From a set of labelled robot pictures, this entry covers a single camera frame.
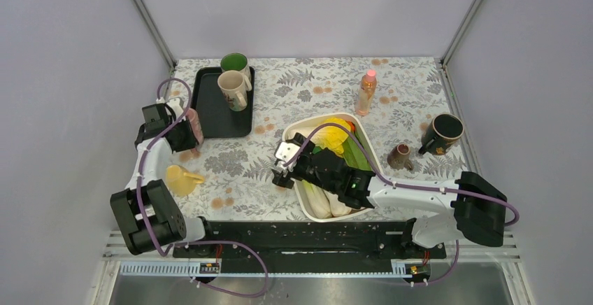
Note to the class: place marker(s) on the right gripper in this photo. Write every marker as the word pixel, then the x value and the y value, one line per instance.
pixel 284 179

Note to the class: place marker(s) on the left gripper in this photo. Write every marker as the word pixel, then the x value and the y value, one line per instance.
pixel 190 140

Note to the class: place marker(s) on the pink upside-down mug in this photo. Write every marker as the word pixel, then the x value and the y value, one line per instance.
pixel 193 119

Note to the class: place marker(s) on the yellow mug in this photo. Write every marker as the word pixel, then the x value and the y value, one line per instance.
pixel 180 181

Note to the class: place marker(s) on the beige teal upside-down mug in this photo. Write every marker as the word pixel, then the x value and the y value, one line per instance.
pixel 235 85

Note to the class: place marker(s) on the beige floral mug green inside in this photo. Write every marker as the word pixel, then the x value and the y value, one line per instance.
pixel 236 62

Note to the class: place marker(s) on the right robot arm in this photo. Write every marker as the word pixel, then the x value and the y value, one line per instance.
pixel 466 208

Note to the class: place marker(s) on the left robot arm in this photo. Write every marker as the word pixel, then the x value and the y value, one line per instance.
pixel 145 211

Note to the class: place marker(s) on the black gold mug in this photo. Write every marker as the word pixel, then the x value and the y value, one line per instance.
pixel 441 134

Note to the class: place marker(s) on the yellow napa cabbage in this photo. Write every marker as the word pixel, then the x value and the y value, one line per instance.
pixel 331 138

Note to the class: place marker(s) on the white green leek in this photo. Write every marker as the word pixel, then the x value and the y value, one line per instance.
pixel 319 204

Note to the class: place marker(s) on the green cucumber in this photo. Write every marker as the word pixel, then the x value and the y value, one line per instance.
pixel 353 155

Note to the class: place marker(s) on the black baking tray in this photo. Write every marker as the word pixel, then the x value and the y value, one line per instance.
pixel 216 118

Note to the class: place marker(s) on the green bok choy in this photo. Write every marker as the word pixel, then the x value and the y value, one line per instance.
pixel 337 208

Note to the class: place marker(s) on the white vegetable basin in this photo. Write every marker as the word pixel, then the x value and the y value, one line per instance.
pixel 363 137

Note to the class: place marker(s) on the floral tablecloth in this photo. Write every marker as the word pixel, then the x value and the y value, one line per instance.
pixel 238 183

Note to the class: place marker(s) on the small brown cup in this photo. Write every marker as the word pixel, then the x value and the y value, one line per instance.
pixel 399 157

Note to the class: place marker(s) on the pink drink bottle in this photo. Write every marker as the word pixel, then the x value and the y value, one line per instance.
pixel 367 88

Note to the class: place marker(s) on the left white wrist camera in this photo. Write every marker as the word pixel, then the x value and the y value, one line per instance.
pixel 177 105

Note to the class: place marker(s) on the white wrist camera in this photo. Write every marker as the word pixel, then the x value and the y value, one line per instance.
pixel 177 105
pixel 287 154

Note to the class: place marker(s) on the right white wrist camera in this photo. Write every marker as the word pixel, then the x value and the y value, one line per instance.
pixel 287 154

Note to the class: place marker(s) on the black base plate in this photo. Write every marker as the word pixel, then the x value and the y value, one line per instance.
pixel 308 247

